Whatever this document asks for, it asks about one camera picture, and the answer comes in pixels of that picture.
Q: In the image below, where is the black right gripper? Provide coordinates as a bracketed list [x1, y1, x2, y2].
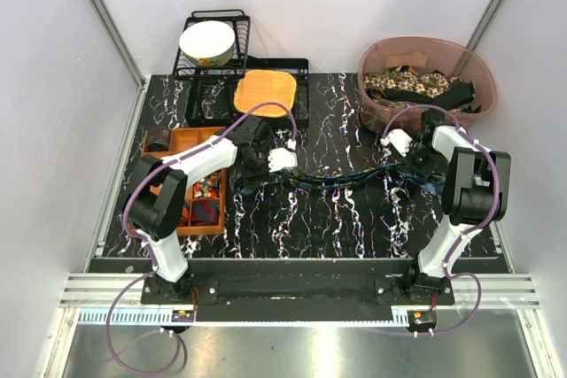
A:
[397, 141, 439, 180]

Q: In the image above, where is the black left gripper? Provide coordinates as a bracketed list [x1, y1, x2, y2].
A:
[240, 143, 279, 189]

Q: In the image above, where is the blue floral patterned tie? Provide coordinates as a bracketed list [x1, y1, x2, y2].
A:
[232, 163, 446, 197]

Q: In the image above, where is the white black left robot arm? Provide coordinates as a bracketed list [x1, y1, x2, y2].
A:
[121, 116, 275, 304]

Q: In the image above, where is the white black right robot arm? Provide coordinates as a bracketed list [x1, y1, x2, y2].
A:
[401, 107, 512, 305]

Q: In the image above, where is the pile of patterned ties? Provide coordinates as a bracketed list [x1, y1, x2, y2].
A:
[362, 66, 482, 113]

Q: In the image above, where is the colourful faces rolled tie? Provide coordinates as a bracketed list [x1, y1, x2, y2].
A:
[193, 173, 221, 199]

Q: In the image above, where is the wooden compartment organizer box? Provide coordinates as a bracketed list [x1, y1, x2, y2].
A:
[141, 127, 228, 238]

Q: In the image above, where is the maroon blue striped rolled tie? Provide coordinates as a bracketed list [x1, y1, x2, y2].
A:
[190, 199, 220, 226]

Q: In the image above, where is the orange woven mat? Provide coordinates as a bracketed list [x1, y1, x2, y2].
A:
[233, 70, 298, 119]

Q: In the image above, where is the pink translucent plastic tub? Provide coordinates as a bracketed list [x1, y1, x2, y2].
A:
[357, 36, 497, 134]

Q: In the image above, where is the orange blue striped rolled tie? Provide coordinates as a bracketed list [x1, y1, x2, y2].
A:
[178, 200, 190, 228]

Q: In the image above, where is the dark blue patterned rolled tie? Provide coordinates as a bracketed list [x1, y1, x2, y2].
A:
[145, 127, 171, 152]

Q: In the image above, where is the white ceramic bowl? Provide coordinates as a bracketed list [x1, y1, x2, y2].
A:
[178, 20, 236, 67]

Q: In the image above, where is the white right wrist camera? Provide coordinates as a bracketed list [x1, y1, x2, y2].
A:
[380, 129, 412, 157]

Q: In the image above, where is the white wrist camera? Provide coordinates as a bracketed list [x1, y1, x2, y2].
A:
[380, 129, 412, 157]
[268, 147, 298, 173]

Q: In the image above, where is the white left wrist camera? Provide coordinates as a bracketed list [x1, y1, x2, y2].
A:
[268, 147, 298, 173]

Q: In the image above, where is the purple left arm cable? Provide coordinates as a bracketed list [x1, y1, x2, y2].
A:
[104, 101, 299, 374]

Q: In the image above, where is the black wire dish rack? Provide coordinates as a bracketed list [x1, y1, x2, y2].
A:
[171, 8, 310, 132]

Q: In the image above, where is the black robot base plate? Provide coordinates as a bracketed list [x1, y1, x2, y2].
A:
[141, 275, 455, 306]

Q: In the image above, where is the aluminium frame rail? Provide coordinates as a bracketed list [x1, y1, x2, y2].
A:
[60, 274, 540, 309]

